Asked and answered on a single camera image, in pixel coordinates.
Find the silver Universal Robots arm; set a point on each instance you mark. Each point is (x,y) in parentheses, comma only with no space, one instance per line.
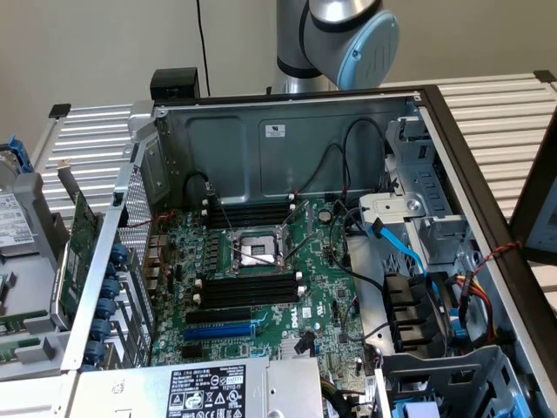
(296,43)

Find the black RAM slot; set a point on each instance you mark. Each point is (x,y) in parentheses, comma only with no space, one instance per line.
(252,288)
(248,205)
(252,296)
(248,223)
(252,281)
(250,304)
(248,211)
(248,217)

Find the metal socket cover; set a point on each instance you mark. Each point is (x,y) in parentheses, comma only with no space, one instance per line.
(310,222)

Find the silver coin battery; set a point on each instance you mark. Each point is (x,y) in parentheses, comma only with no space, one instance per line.
(324,215)

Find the metal CPU socket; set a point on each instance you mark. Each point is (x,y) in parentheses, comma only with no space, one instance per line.
(257,251)

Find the thin metal locking lever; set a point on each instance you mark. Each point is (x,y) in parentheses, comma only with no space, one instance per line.
(254,257)
(225,213)

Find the open grey PC case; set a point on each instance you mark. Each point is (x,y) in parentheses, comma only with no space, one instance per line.
(243,143)

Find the green Dell motherboard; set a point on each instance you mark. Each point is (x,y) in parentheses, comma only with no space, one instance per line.
(313,278)

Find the long black expansion slot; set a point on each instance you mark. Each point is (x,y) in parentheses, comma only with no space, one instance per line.
(217,317)

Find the blue expansion slot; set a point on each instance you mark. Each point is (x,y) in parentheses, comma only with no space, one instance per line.
(217,333)

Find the silver finned heat sink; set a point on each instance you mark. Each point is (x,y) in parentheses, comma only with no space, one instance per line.
(289,348)

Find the black plastic fan shroud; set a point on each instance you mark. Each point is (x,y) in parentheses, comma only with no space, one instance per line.
(404,305)

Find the grey metal disk bay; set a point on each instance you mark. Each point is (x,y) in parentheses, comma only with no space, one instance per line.
(435,183)

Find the black box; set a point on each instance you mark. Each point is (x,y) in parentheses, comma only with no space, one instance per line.
(174,82)

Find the blue card clip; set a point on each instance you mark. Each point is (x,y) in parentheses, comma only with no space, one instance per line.
(120,253)
(106,308)
(95,350)
(102,328)
(111,288)

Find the short black expansion slot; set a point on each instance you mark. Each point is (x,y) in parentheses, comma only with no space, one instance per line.
(192,353)

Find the silver power supply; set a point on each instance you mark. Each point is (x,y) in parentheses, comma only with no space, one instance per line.
(283,387)

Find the green graphics card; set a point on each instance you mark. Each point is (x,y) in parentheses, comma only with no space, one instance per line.
(80,235)

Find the grey metal drive cage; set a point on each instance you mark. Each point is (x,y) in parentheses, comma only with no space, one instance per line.
(435,370)

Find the black table corner cap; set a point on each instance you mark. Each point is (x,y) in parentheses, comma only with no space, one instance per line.
(60,110)
(545,76)

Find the black framed monitor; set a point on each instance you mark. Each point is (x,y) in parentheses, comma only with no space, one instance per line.
(528,196)

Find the silver hard disk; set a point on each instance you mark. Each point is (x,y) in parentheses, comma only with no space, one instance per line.
(13,217)

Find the silver disk bay bracket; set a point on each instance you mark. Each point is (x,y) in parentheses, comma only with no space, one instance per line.
(387,209)

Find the blue disk rail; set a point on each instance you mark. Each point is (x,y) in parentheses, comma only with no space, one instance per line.
(17,152)

